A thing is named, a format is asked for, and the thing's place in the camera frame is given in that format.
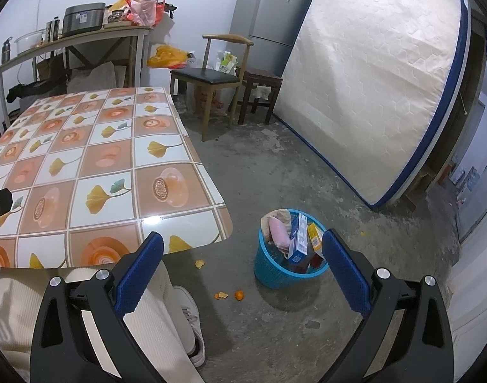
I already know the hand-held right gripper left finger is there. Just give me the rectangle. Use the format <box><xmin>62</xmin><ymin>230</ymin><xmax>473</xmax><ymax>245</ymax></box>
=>
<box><xmin>30</xmin><ymin>231</ymin><xmax>165</xmax><ymax>383</ymax></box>

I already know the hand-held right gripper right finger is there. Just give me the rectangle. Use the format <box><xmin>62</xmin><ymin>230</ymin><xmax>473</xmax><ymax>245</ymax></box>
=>
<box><xmin>322</xmin><ymin>229</ymin><xmax>455</xmax><ymax>383</ymax></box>

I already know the yellow white cardboard box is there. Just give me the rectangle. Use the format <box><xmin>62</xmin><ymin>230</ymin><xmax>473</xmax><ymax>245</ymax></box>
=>
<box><xmin>307</xmin><ymin>222</ymin><xmax>328</xmax><ymax>253</ymax></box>

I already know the blue toothpaste box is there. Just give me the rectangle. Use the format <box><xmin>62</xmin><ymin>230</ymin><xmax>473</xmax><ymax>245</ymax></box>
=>
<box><xmin>286</xmin><ymin>213</ymin><xmax>310</xmax><ymax>265</ymax></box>

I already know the blue mesh wastebasket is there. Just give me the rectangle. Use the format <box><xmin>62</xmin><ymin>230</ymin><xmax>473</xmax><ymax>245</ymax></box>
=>
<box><xmin>254</xmin><ymin>208</ymin><xmax>329</xmax><ymax>290</ymax></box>

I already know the beige fluffy cloth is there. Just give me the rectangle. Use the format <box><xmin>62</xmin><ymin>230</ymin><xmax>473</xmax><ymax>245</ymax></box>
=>
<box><xmin>260</xmin><ymin>210</ymin><xmax>294</xmax><ymax>246</ymax></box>

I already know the person's leg in white trousers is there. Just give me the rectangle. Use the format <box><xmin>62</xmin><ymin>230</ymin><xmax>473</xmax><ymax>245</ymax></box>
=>
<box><xmin>0</xmin><ymin>264</ymin><xmax>206</xmax><ymax>383</ymax></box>

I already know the person's white shoe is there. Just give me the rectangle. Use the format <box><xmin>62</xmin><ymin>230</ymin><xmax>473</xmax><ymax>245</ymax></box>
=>
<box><xmin>172</xmin><ymin>285</ymin><xmax>207</xmax><ymax>368</ymax></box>

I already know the patterned plastic tablecloth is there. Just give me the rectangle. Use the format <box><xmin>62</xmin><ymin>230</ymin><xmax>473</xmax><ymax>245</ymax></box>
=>
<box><xmin>0</xmin><ymin>87</ymin><xmax>233</xmax><ymax>269</ymax></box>

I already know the wooden board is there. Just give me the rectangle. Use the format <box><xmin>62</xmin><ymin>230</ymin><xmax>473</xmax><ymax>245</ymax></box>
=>
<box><xmin>405</xmin><ymin>160</ymin><xmax>441</xmax><ymax>212</ymax></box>

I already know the black clothing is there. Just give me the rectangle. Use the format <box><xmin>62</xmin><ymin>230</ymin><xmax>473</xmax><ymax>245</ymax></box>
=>
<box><xmin>6</xmin><ymin>80</ymin><xmax>69</xmax><ymax>104</ymax></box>

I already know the brown paper bag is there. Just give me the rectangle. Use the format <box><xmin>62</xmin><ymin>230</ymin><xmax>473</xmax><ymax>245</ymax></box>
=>
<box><xmin>36</xmin><ymin>54</ymin><xmax>66</xmax><ymax>84</ymax></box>

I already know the grey cloth sack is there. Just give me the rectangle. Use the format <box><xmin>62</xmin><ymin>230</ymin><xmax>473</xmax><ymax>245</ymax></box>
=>
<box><xmin>67</xmin><ymin>62</ymin><xmax>126</xmax><ymax>94</ymax></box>

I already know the glass bowl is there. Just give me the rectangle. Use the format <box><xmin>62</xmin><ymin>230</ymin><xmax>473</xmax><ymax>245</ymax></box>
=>
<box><xmin>15</xmin><ymin>29</ymin><xmax>47</xmax><ymax>56</ymax></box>

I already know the glass door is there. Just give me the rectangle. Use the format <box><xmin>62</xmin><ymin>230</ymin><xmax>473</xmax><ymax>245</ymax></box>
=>
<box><xmin>453</xmin><ymin>96</ymin><xmax>487</xmax><ymax>244</ymax></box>

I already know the steel canister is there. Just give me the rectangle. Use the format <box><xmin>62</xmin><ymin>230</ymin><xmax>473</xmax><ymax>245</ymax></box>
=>
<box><xmin>46</xmin><ymin>16</ymin><xmax>63</xmax><ymax>42</ymax></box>

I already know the white mattress with blue edge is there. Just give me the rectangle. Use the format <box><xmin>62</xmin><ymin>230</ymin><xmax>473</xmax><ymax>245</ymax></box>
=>
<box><xmin>271</xmin><ymin>0</ymin><xmax>469</xmax><ymax>210</ymax></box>

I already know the white plastic bag red print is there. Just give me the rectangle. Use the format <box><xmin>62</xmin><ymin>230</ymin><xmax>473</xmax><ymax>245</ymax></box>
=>
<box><xmin>192</xmin><ymin>86</ymin><xmax>238</xmax><ymax>117</ymax></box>

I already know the grey metal side table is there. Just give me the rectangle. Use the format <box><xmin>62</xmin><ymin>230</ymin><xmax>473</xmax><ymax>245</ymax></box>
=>
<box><xmin>0</xmin><ymin>26</ymin><xmax>153</xmax><ymax>130</ymax></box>

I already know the grey rice cooker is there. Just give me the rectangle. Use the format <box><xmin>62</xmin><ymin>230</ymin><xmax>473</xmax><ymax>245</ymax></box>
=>
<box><xmin>62</xmin><ymin>3</ymin><xmax>107</xmax><ymax>37</ymax></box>

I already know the light wooden chair black seat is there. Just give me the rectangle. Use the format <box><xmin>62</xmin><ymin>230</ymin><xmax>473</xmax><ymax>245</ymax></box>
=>
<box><xmin>169</xmin><ymin>34</ymin><xmax>255</xmax><ymax>142</ymax></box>

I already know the dark wooden stool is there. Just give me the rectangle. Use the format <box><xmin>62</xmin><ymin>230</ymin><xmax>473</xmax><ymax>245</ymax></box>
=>
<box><xmin>237</xmin><ymin>69</ymin><xmax>283</xmax><ymax>126</ymax></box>

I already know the yellow orange plastic bag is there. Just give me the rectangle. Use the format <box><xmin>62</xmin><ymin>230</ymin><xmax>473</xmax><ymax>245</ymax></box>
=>
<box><xmin>147</xmin><ymin>45</ymin><xmax>191</xmax><ymax>70</ymax></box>

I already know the white green carton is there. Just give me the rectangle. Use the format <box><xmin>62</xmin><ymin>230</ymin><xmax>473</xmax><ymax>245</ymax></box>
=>
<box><xmin>217</xmin><ymin>50</ymin><xmax>240</xmax><ymax>74</ymax></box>

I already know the small yellow plastic bag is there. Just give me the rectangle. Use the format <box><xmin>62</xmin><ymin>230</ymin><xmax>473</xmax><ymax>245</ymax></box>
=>
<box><xmin>108</xmin><ymin>0</ymin><xmax>148</xmax><ymax>12</ymax></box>

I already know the pink plastic bag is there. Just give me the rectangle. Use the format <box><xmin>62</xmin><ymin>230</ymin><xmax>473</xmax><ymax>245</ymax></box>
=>
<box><xmin>126</xmin><ymin>0</ymin><xmax>166</xmax><ymax>26</ymax></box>

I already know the silver refrigerator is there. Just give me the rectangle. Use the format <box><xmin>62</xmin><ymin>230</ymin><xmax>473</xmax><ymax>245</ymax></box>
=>
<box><xmin>229</xmin><ymin>0</ymin><xmax>316</xmax><ymax>78</ymax></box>

